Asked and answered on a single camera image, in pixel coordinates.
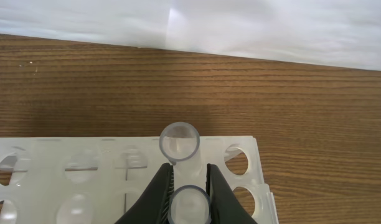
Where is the clear test tube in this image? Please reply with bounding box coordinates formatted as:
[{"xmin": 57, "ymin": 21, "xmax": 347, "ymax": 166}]
[
  {"xmin": 167, "ymin": 185, "xmax": 212, "ymax": 224},
  {"xmin": 159, "ymin": 121, "xmax": 200, "ymax": 164}
]

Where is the white test tube rack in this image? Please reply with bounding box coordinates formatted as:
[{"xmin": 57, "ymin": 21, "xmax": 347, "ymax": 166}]
[{"xmin": 0, "ymin": 136, "xmax": 279, "ymax": 224}]

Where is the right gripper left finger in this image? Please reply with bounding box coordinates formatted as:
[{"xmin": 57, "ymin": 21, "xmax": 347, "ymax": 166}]
[{"xmin": 115, "ymin": 163, "xmax": 174, "ymax": 224}]

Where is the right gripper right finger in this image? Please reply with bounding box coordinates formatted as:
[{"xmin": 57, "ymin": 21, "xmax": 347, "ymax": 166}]
[{"xmin": 205, "ymin": 163, "xmax": 258, "ymax": 224}]

